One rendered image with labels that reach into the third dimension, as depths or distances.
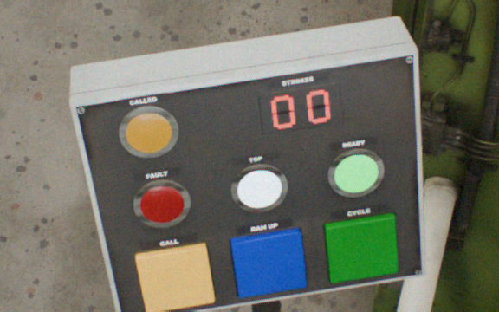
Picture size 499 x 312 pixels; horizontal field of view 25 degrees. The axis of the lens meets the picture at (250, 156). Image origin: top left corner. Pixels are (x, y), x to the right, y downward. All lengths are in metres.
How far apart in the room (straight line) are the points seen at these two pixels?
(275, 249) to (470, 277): 0.82
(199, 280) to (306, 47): 0.27
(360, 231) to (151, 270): 0.22
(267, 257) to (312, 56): 0.23
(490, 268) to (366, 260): 0.72
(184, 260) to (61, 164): 1.28
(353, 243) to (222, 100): 0.22
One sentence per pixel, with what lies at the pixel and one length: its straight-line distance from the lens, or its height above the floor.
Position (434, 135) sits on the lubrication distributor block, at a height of 0.81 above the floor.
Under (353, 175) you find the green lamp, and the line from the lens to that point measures 1.16.
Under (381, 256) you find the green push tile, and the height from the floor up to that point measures 1.00.
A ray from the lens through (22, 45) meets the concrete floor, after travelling 2.63.
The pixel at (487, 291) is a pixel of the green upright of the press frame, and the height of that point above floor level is 0.28.
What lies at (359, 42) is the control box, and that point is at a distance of 1.13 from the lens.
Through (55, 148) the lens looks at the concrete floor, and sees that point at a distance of 2.48.
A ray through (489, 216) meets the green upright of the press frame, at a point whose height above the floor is 0.56.
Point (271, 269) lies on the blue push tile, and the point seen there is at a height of 1.01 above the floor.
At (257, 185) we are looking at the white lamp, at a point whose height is 1.10.
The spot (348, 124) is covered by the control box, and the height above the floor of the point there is 1.14.
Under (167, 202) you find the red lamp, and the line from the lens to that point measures 1.15.
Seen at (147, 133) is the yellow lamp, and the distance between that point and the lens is 1.11.
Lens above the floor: 2.12
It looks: 62 degrees down
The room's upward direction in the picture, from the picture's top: 4 degrees counter-clockwise
